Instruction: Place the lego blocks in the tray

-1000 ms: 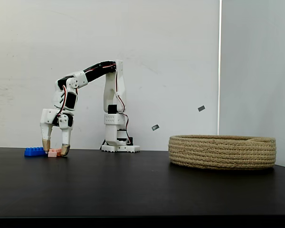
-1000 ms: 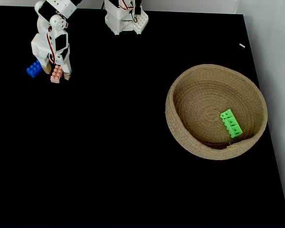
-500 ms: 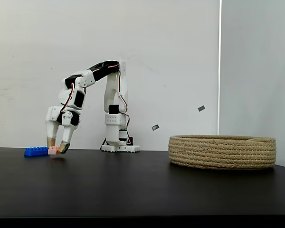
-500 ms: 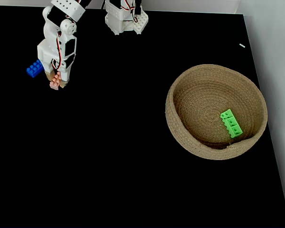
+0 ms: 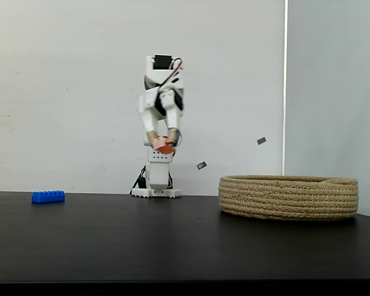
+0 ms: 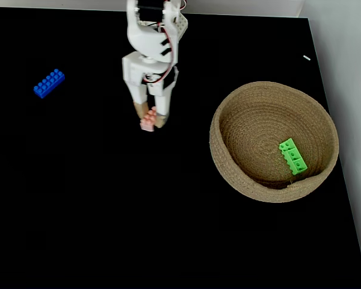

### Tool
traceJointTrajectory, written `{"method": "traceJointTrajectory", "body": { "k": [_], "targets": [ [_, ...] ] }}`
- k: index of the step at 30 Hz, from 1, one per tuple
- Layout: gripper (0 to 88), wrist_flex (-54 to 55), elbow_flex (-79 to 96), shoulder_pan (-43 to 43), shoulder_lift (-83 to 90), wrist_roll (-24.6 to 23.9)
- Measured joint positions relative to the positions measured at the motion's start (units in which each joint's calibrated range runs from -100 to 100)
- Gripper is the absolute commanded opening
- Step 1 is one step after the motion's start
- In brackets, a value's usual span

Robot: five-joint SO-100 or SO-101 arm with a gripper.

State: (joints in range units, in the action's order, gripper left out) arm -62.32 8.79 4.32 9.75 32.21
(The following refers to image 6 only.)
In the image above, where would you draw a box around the pink lego block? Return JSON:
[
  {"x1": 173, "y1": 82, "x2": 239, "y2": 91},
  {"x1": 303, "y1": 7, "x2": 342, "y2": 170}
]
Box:
[{"x1": 140, "y1": 106, "x2": 158, "y2": 133}]

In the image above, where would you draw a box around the green lego block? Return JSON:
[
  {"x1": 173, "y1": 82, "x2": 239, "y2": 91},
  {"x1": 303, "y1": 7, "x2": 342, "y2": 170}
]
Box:
[{"x1": 278, "y1": 137, "x2": 309, "y2": 176}]

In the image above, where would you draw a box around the blue lego block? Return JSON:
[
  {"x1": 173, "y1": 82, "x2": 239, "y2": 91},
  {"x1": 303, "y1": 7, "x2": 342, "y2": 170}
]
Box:
[{"x1": 33, "y1": 68, "x2": 66, "y2": 99}]

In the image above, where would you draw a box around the woven rope basket tray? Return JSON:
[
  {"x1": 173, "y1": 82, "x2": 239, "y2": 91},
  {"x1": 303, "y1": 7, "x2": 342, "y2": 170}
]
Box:
[{"x1": 209, "y1": 81, "x2": 340, "y2": 204}]

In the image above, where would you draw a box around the red black white servo cable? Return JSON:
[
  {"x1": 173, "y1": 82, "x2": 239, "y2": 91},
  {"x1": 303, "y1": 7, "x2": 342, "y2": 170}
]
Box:
[{"x1": 141, "y1": 0, "x2": 189, "y2": 84}]

